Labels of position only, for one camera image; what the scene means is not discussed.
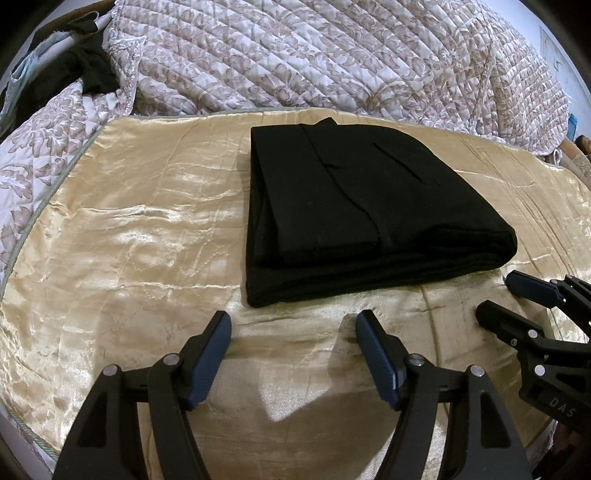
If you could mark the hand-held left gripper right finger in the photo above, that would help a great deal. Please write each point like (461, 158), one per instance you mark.
(376, 355)

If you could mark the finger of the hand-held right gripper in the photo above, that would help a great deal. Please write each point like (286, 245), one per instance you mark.
(531, 284)
(503, 318)

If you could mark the dark clothes pile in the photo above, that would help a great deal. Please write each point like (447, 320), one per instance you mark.
(23, 76)

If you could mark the small blue box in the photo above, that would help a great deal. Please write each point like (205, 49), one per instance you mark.
(572, 125)

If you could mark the floral quilted bedspread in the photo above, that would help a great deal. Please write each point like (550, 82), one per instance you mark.
(300, 55)

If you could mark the beige patterned cushion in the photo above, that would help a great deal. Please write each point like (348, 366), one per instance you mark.
(577, 168)

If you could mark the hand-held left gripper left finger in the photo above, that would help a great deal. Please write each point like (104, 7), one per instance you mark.
(207, 360)

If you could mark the black pants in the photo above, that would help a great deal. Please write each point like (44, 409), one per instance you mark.
(346, 207)

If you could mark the black garment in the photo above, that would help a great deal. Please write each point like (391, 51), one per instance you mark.
(92, 69)

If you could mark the gold satin blanket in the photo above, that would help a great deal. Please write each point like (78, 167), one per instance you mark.
(138, 230)

